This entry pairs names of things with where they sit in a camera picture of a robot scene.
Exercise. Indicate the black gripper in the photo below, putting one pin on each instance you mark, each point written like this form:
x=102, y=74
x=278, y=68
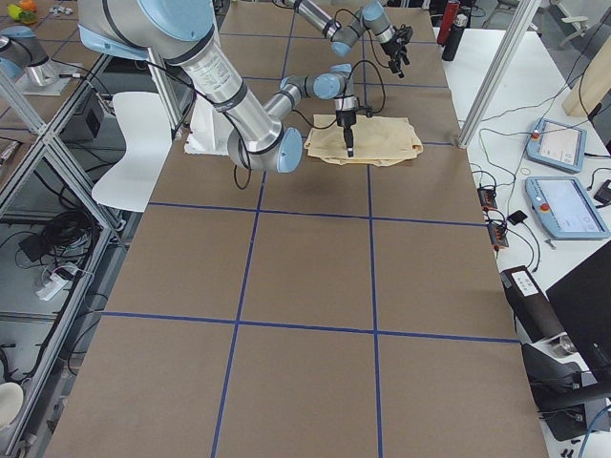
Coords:
x=392, y=49
x=345, y=119

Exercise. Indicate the cream long-sleeve graphic shirt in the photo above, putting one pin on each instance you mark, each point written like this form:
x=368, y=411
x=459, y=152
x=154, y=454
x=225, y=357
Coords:
x=379, y=141

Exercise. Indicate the neighbouring robot arm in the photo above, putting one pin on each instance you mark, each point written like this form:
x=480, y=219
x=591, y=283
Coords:
x=27, y=64

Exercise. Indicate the red bottle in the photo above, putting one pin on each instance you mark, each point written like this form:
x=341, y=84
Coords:
x=449, y=15

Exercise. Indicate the black bottle steel cap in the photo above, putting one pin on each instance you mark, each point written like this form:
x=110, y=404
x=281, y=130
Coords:
x=454, y=38

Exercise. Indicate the orange black circuit board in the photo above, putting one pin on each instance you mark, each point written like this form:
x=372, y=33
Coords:
x=487, y=198

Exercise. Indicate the blue teach pendant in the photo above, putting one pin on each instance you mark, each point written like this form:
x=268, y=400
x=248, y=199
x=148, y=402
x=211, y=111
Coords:
x=564, y=209
x=557, y=145

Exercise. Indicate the white chair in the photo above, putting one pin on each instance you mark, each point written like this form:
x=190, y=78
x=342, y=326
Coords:
x=146, y=129

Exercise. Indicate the black monitor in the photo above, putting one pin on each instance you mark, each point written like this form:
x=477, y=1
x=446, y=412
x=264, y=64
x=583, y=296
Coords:
x=581, y=301

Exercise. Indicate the white power strip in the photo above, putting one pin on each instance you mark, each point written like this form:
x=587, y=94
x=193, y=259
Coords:
x=51, y=287

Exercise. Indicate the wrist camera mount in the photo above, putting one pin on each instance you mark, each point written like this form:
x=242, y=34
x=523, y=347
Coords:
x=403, y=35
x=365, y=110

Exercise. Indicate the aluminium frame post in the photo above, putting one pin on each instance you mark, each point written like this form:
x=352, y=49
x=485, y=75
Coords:
x=505, y=52

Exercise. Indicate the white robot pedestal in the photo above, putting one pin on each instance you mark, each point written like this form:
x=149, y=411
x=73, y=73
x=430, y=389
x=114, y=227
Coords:
x=209, y=131

